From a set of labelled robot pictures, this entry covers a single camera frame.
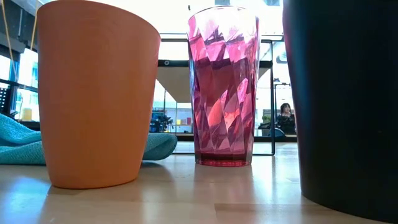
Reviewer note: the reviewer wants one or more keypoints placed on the large black cup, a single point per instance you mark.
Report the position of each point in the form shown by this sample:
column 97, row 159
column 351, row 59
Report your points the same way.
column 345, row 109

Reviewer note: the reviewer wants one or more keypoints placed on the pink faceted transparent tumbler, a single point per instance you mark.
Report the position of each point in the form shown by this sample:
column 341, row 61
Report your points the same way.
column 224, row 93

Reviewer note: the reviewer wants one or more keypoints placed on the orange plastic cup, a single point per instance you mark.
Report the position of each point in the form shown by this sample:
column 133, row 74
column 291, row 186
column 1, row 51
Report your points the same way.
column 96, row 99

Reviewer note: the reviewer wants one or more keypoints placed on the yellow container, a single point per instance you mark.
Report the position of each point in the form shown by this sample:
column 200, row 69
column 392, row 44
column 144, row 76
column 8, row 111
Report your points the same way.
column 26, row 114

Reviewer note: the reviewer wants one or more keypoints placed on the black background robot arm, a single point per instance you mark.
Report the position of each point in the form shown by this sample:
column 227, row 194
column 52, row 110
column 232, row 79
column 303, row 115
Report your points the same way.
column 161, row 123

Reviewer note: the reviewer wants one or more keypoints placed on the black frame wooden shelf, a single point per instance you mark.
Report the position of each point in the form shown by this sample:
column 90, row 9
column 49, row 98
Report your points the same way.
column 175, row 81

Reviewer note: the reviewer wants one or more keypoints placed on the teal knitted cloth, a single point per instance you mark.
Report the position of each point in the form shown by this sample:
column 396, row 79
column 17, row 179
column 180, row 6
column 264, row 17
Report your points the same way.
column 18, row 146

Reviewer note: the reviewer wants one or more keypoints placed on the person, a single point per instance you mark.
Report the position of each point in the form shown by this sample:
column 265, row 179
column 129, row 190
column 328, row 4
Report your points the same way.
column 286, row 121

